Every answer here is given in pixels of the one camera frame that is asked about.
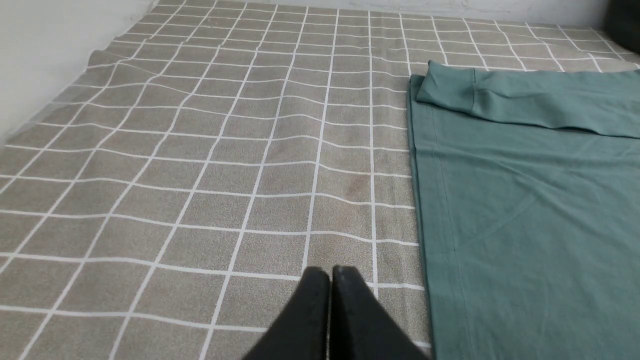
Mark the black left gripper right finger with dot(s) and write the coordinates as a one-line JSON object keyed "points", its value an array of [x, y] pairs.
{"points": [[360, 327]]}

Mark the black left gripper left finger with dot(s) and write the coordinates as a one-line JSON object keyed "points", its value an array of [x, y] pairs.
{"points": [[300, 330]]}

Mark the green long-sleeved shirt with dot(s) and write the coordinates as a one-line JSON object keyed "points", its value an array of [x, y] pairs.
{"points": [[526, 186]]}

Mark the grey checkered tablecloth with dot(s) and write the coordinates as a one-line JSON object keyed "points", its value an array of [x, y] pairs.
{"points": [[165, 205]]}

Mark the black garment in pile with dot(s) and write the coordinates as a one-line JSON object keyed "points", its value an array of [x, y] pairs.
{"points": [[622, 23]]}

